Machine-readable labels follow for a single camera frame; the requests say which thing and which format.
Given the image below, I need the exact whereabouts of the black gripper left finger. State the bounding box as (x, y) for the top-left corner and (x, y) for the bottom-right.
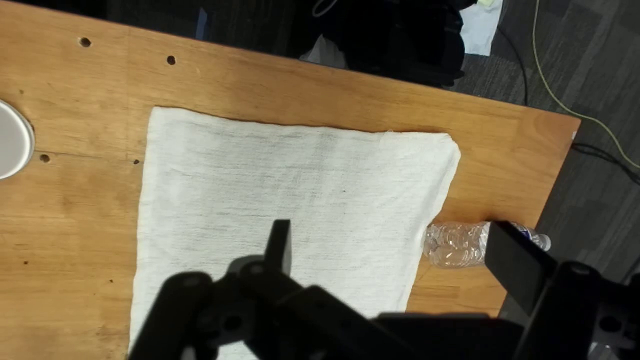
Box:
(128, 218), (376, 360)

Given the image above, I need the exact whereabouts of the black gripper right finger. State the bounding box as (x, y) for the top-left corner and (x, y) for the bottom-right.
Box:
(484, 220), (640, 360)

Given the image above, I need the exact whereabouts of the white terry towel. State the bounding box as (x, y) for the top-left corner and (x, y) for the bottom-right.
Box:
(126, 105), (464, 360)

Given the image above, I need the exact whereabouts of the clear plastic water bottle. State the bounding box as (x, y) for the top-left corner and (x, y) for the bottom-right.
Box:
(422, 220), (554, 269)

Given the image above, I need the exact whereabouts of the black bag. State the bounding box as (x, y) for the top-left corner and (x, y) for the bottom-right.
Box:
(292, 0), (479, 90)

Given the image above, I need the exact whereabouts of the white paper sheet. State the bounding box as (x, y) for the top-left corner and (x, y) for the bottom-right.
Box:
(459, 0), (507, 58)

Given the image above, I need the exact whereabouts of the white paper cup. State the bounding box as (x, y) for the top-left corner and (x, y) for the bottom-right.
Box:
(0, 98), (37, 181)

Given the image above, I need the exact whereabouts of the black floor cable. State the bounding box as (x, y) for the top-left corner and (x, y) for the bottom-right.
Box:
(570, 139), (640, 183)

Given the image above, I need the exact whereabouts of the yellow-green floor cable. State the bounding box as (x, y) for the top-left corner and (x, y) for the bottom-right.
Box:
(528, 0), (640, 168)

